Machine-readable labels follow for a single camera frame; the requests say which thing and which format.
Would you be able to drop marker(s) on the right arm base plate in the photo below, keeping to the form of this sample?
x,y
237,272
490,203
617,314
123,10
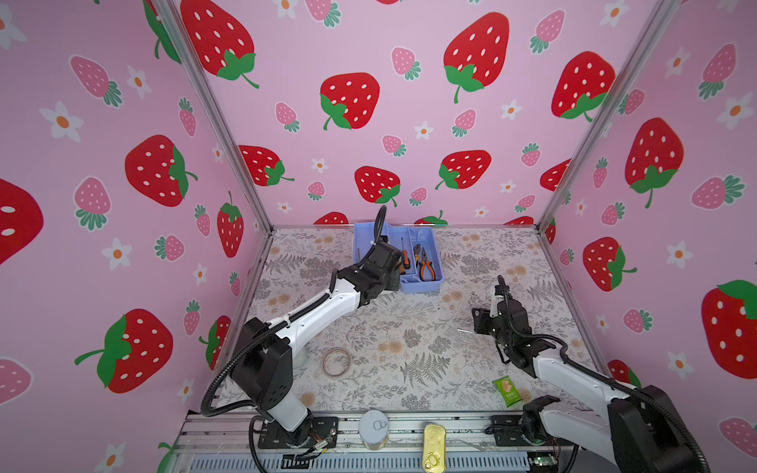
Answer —
x,y
520,430

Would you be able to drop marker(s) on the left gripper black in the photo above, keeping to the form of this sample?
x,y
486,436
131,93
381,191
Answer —
x,y
394,279

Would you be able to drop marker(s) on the green snack packet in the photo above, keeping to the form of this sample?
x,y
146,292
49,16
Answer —
x,y
507,389

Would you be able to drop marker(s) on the round silver tin can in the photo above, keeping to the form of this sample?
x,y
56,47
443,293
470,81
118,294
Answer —
x,y
374,428

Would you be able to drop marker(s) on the aluminium front rail frame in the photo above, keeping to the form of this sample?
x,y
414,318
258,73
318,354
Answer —
x,y
484,441

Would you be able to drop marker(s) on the clear tape roll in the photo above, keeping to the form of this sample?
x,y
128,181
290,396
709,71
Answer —
x,y
336,363

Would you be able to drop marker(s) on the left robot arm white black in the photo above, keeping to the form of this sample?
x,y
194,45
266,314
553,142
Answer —
x,y
260,373

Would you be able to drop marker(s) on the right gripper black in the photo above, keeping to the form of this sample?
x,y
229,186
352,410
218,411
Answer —
x,y
480,319

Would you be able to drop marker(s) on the small orange screwdriver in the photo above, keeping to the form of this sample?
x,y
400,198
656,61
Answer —
x,y
405,258

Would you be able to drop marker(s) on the gold oval tin can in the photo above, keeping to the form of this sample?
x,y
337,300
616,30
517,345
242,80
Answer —
x,y
434,449

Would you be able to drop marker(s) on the orange black combination pliers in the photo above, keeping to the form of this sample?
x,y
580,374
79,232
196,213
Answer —
x,y
429,273

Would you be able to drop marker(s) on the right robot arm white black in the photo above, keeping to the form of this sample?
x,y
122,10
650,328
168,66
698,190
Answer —
x,y
635,429

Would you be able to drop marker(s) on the white pink blue tool box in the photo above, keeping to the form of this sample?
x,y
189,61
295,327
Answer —
x,y
410,282

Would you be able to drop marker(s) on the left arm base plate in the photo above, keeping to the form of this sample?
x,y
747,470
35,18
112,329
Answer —
x,y
316,430

